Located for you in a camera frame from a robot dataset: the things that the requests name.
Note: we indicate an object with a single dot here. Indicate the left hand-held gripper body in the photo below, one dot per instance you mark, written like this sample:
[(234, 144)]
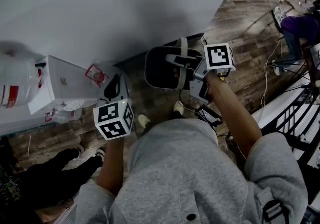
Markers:
[(110, 115)]

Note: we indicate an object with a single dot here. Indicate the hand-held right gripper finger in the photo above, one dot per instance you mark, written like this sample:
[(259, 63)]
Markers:
[(170, 58), (176, 73)]

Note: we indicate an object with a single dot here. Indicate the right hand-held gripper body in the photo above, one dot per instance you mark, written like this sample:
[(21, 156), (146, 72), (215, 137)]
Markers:
[(217, 56)]

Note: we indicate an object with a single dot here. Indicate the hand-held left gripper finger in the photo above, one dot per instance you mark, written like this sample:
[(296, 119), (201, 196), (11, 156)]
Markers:
[(100, 96), (125, 90)]

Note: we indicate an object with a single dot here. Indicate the black and white waste bin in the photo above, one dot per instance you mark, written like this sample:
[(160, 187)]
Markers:
[(160, 68)]

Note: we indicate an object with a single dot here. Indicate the person's right forearm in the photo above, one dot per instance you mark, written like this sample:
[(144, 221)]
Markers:
[(232, 118)]

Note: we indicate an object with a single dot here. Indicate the person's left forearm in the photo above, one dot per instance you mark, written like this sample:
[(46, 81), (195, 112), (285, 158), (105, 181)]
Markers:
[(112, 168)]

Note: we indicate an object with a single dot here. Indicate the person's right shoe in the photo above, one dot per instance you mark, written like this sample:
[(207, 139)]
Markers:
[(179, 107)]

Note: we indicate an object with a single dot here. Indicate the person's shoe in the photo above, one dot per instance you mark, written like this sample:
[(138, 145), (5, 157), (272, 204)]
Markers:
[(144, 120), (179, 107)]

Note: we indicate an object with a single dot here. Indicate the person's left shoe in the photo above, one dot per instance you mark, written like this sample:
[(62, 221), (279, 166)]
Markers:
[(144, 120)]

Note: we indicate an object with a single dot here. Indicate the white water dispenser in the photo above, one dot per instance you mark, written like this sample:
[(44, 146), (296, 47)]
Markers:
[(67, 80)]

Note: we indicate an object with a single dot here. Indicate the black handheld device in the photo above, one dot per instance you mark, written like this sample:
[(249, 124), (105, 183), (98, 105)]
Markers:
[(208, 116)]

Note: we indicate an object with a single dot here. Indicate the white table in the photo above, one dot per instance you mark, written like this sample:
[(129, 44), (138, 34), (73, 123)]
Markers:
[(272, 115)]

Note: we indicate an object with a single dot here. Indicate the person's grey sweater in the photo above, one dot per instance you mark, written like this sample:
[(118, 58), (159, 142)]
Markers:
[(180, 168)]

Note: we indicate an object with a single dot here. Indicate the black metal stand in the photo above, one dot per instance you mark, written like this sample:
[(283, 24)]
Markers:
[(302, 140)]

